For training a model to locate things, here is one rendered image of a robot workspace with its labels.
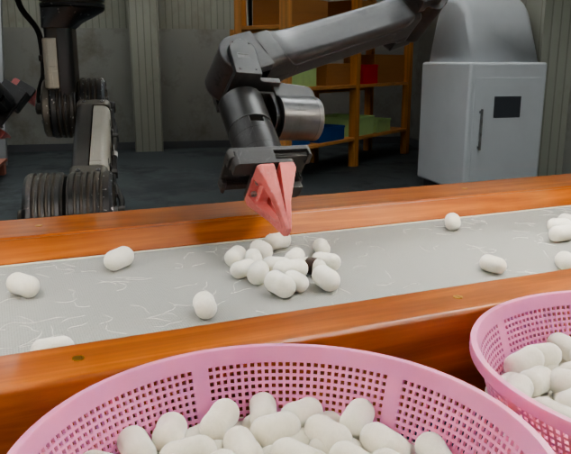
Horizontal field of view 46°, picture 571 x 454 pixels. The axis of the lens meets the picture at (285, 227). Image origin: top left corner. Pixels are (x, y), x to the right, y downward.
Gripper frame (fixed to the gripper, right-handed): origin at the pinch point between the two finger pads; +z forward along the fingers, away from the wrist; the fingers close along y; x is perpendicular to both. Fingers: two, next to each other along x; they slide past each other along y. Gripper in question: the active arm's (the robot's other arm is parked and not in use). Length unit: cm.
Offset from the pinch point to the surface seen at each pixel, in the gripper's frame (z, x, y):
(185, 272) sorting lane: 3.1, 2.1, -11.8
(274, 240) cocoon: -0.5, 3.2, -0.3
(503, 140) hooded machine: -211, 226, 294
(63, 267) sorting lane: -2.1, 6.7, -23.3
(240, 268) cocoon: 6.0, -2.0, -7.3
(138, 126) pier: -475, 474, 111
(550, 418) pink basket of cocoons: 32.7, -27.0, -2.4
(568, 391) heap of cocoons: 30.3, -22.3, 4.1
